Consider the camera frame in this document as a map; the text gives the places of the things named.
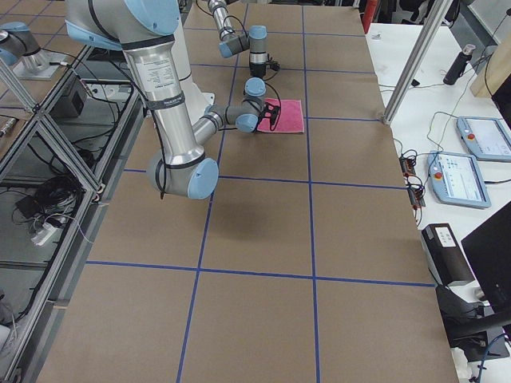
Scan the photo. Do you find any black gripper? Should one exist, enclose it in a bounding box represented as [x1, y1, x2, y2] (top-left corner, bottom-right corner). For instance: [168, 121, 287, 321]
[259, 102, 281, 131]
[249, 61, 279, 78]

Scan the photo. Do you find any pink and grey towel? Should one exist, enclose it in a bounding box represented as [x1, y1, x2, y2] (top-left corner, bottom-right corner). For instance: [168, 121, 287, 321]
[256, 98, 304, 134]

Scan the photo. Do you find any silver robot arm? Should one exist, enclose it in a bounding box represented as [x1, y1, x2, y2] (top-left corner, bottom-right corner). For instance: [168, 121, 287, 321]
[196, 0, 280, 80]
[65, 1, 269, 199]

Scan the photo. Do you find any black water bottle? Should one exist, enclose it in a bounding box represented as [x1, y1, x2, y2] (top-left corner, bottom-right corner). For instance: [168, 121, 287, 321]
[443, 44, 476, 85]

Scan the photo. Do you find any near teach pendant tablet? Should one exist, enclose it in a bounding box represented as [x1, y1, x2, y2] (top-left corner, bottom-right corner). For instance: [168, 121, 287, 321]
[427, 151, 491, 209]

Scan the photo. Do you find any teach pendant tablet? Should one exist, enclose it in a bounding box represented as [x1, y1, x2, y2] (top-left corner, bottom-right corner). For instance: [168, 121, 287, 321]
[427, 151, 491, 209]
[456, 116, 510, 162]

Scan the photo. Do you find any far teach pendant tablet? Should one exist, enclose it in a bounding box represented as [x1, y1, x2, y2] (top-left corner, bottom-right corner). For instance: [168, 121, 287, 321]
[456, 116, 510, 162]

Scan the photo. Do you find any black labelled box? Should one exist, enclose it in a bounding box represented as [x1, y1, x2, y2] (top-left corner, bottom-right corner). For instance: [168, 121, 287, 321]
[421, 223, 475, 287]

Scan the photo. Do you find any white power strip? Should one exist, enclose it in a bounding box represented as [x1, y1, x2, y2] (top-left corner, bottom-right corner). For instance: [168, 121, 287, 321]
[31, 223, 59, 247]

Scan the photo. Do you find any black monitor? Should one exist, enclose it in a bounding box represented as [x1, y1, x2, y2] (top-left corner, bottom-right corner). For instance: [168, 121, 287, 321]
[461, 203, 510, 311]

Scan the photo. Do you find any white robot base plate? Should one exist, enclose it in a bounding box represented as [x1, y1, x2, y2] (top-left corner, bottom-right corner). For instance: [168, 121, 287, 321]
[185, 91, 216, 125]

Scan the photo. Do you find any aluminium frame post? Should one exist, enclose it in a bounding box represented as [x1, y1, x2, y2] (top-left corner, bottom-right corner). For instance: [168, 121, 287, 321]
[382, 0, 453, 125]

